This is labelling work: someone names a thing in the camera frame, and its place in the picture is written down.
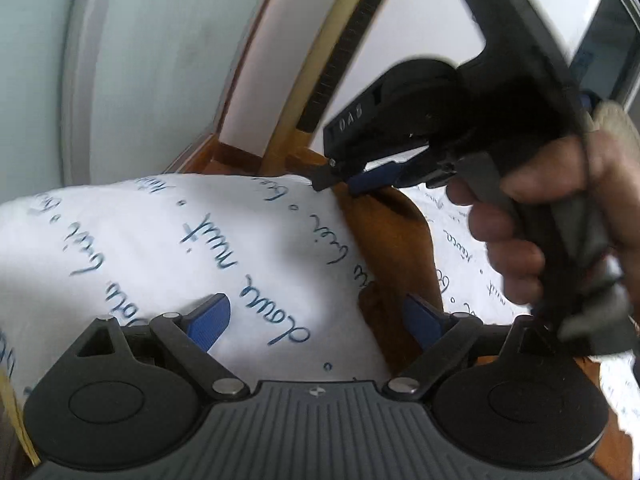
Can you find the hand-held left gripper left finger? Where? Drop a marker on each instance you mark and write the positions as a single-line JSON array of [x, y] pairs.
[[210, 321]]

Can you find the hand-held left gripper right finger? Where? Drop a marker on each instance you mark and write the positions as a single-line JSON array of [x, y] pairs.
[[422, 322]]

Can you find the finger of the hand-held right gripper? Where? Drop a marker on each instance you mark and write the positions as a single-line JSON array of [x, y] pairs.
[[375, 179], [326, 177]]

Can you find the brown cloth garment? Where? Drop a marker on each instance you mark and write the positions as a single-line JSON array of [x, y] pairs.
[[390, 240]]

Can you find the person's right hand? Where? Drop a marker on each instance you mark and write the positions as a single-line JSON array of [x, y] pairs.
[[555, 170]]

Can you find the white printed blanket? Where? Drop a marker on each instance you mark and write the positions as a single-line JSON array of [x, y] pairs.
[[150, 240]]

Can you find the dark glass panel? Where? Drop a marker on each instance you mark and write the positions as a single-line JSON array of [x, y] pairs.
[[610, 45]]

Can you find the gold pole with black strip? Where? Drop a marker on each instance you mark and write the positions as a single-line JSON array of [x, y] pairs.
[[350, 15]]

